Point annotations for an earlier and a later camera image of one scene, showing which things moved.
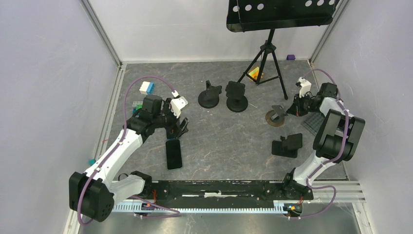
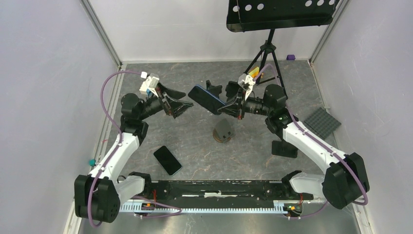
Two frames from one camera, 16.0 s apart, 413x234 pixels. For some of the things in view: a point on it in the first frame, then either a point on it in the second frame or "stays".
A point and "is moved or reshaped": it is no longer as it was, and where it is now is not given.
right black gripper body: x=303 y=105 to x=240 y=97
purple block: x=290 y=57 stays
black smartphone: x=173 y=155 to x=168 y=161
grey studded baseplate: x=312 y=122 stays
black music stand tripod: x=264 y=16 stays
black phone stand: x=237 y=105 is moved or reshaped
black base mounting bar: x=226 y=191 stays
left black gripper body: x=171 y=126 to x=164 y=103
